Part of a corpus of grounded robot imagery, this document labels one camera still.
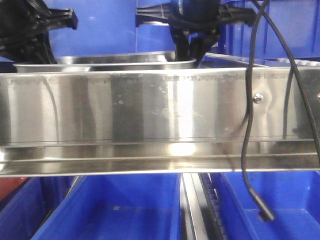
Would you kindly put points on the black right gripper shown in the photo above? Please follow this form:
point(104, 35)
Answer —
point(194, 16)

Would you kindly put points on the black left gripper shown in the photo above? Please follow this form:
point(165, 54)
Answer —
point(25, 26)

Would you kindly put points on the silver steel tray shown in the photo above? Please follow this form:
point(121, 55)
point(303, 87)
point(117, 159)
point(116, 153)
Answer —
point(155, 60)

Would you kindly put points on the large blue upper crate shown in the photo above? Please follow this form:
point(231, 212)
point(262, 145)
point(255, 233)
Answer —
point(104, 26)

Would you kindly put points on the red object lower left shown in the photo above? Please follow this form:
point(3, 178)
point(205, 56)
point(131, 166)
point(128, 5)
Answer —
point(9, 184)

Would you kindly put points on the blue lower middle bin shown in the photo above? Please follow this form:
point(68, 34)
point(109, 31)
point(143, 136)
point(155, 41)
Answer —
point(118, 207)

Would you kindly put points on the blue bin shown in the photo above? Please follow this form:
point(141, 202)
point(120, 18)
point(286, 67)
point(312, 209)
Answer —
point(118, 207)
point(24, 210)
point(294, 197)

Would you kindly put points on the black roller track divider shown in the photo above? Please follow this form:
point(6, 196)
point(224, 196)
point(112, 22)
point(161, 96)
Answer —
point(200, 210)

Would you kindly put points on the blue lower right bin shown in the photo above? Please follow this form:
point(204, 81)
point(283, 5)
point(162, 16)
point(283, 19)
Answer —
point(294, 197)

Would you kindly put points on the blue lower left bin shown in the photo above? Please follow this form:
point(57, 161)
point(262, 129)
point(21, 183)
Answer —
point(24, 210)

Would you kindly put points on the stainless steel shelf front rail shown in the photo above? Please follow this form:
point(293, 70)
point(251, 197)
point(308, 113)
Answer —
point(117, 122)

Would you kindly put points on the left rail screw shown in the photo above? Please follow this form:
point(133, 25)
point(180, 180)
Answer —
point(258, 98)

